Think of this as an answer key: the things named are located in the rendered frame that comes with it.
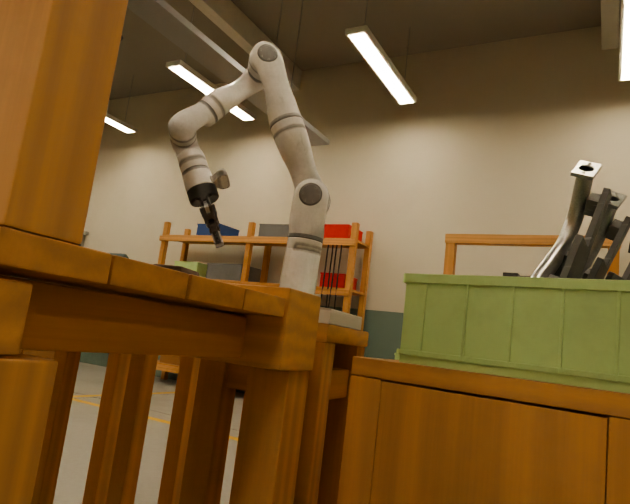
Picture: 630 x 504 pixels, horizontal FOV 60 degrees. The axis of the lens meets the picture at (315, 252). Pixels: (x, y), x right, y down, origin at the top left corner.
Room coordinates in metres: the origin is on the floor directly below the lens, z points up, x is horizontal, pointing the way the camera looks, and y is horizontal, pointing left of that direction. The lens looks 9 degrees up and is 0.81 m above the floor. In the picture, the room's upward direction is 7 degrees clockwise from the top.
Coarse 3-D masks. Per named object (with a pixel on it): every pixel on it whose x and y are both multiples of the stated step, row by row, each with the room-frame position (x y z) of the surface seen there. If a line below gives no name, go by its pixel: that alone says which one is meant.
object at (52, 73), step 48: (0, 0) 0.53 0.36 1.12; (48, 0) 0.49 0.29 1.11; (96, 0) 0.53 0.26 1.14; (0, 48) 0.52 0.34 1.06; (48, 48) 0.50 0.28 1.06; (96, 48) 0.54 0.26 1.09; (0, 96) 0.51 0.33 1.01; (48, 96) 0.51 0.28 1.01; (96, 96) 0.55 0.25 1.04; (0, 144) 0.50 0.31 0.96; (48, 144) 0.52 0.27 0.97; (96, 144) 0.57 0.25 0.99; (0, 192) 0.50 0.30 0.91; (48, 192) 0.53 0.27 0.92
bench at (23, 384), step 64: (0, 256) 0.49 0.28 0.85; (64, 256) 0.55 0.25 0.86; (0, 320) 0.51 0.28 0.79; (64, 320) 0.66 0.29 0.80; (128, 320) 0.76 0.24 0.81; (192, 320) 0.88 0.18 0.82; (0, 384) 0.52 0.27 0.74; (256, 384) 1.06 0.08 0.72; (0, 448) 0.53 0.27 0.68; (256, 448) 1.05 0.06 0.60
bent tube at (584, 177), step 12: (576, 168) 0.96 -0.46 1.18; (588, 168) 0.97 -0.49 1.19; (600, 168) 0.96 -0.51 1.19; (576, 180) 0.98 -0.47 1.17; (588, 180) 0.96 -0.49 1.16; (576, 192) 0.99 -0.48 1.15; (588, 192) 0.98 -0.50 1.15; (576, 204) 1.00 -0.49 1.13; (576, 216) 1.02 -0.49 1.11; (564, 228) 1.03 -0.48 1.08; (576, 228) 1.02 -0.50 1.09; (564, 240) 1.02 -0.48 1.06; (552, 252) 1.00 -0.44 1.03; (564, 252) 1.01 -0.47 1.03; (540, 264) 0.98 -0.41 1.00; (552, 264) 0.97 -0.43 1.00; (540, 276) 0.95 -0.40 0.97
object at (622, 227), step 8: (616, 224) 1.11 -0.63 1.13; (624, 224) 1.10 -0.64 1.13; (608, 232) 1.13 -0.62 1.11; (616, 232) 1.11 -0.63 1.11; (624, 232) 1.10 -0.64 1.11; (616, 240) 1.11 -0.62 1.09; (616, 248) 1.11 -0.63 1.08; (608, 256) 1.11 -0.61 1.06; (600, 264) 1.03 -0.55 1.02; (608, 264) 1.12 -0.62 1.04; (592, 272) 1.04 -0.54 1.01; (600, 272) 1.07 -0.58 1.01
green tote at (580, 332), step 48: (432, 288) 1.01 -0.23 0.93; (480, 288) 0.96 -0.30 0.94; (528, 288) 0.91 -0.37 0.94; (576, 288) 0.86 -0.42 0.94; (624, 288) 0.82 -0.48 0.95; (432, 336) 1.01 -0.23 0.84; (480, 336) 0.95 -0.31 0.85; (528, 336) 0.91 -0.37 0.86; (576, 336) 0.86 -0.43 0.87; (624, 336) 0.82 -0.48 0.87; (576, 384) 0.86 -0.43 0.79; (624, 384) 0.82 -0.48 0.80
